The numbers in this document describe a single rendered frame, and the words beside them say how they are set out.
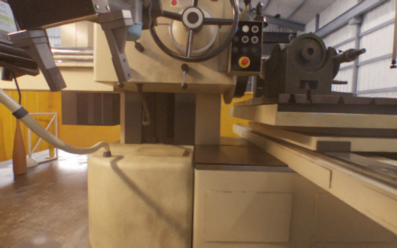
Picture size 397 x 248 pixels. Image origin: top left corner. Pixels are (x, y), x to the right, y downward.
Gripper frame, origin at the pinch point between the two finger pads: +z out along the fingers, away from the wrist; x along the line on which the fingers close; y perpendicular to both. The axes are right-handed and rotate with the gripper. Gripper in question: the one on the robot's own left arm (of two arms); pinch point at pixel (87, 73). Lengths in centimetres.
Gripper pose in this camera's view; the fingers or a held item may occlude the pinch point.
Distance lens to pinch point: 40.2
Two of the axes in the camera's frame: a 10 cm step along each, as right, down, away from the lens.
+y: 1.0, -4.6, 8.8
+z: 1.5, 8.8, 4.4
